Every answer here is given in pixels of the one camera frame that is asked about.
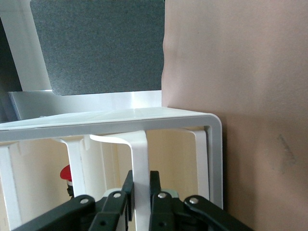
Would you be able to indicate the brown table mat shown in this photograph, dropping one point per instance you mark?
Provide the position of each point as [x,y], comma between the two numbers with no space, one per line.
[240,72]

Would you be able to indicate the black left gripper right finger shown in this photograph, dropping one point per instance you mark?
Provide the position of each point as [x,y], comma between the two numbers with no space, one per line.
[163,214]

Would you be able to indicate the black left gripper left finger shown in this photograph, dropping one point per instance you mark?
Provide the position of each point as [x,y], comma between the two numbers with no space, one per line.
[113,211]

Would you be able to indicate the red mushroom push button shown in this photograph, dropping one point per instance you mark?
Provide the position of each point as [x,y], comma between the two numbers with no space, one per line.
[65,173]

